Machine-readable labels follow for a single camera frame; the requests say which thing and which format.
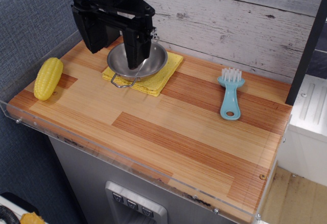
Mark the silver dispenser button panel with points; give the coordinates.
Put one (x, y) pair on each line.
(130, 207)

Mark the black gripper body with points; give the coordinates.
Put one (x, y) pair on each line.
(141, 11)

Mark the clear acrylic table guard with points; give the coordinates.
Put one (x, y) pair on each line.
(177, 141)

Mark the yellow object bottom left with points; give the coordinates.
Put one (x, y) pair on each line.
(31, 218)

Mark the small steel colander bowl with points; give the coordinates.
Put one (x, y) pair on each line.
(117, 62)

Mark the white toy sink unit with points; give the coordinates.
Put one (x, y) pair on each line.
(303, 148)

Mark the yellow folded sponge cloth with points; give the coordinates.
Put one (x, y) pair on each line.
(153, 85)

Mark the light blue dish brush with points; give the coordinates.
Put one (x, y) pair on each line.
(231, 79)

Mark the black vertical post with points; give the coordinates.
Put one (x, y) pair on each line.
(307, 53)

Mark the yellow plastic corn cob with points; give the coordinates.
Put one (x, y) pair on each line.
(48, 78)

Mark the grey toy fridge cabinet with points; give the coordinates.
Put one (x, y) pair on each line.
(88, 175)

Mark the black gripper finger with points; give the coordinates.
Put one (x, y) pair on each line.
(92, 30)
(137, 43)

